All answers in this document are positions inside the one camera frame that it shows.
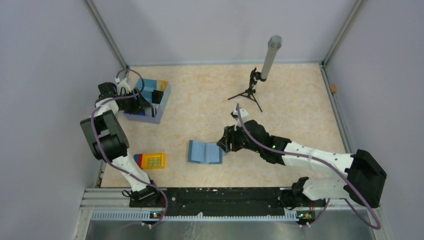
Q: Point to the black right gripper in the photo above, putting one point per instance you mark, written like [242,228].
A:
[229,137]

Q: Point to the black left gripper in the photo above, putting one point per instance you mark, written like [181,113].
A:
[138,104]

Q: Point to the blue leather card holder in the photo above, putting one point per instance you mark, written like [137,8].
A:
[207,153]

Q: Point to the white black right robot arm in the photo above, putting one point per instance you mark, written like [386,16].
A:
[292,154]

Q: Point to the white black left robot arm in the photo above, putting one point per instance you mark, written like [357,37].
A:
[109,143]

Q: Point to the black credit card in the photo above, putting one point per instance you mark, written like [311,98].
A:
[156,96]

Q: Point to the gold credit card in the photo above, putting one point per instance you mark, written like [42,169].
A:
[161,85]

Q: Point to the yellow toy brick block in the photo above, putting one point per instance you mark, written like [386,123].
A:
[150,161]

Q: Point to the black mini tripod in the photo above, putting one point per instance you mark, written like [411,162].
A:
[255,76]

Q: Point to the grey tube on stand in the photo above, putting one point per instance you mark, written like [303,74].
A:
[273,46]

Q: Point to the white toothed cable strip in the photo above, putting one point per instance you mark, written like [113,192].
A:
[148,216]

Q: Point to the aluminium table frame rail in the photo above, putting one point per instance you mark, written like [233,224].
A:
[344,132]

